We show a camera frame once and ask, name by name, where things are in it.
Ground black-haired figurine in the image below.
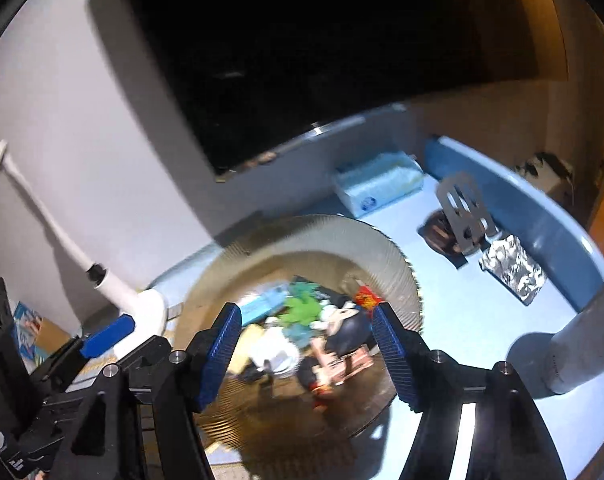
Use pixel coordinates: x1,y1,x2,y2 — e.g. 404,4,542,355
311,300,372,358

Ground pink cartoon card box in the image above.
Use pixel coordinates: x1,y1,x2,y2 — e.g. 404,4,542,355
318,344,374,386

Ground blue toy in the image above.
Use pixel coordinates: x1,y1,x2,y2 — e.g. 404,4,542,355
237,283,289,326

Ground round clear lidded container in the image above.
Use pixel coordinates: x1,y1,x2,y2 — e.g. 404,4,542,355
249,327,301,378

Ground small red packet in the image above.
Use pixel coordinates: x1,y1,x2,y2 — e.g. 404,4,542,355
353,285,383,315

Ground red figurine toy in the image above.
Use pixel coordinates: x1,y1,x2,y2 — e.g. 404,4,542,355
296,356,339,411

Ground green translucent toy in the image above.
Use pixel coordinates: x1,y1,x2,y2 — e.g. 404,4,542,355
277,281,323,327

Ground white desk lamp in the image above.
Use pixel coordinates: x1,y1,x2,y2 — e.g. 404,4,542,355
0,140,168,358

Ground cork pen holder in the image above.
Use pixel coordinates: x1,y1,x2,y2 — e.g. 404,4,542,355
34,318,72,359

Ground amber ribbed glass bowl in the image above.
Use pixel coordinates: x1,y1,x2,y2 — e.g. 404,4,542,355
174,214,422,456

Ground stack of books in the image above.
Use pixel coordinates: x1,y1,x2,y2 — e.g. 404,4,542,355
14,302,43,365

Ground silver foil packet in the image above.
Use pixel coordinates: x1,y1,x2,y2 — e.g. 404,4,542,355
479,234,547,306

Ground blue tissue pack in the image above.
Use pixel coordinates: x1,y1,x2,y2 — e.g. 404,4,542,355
332,152,424,218

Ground grey cylindrical speaker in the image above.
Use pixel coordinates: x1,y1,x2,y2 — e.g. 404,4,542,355
543,284,604,394

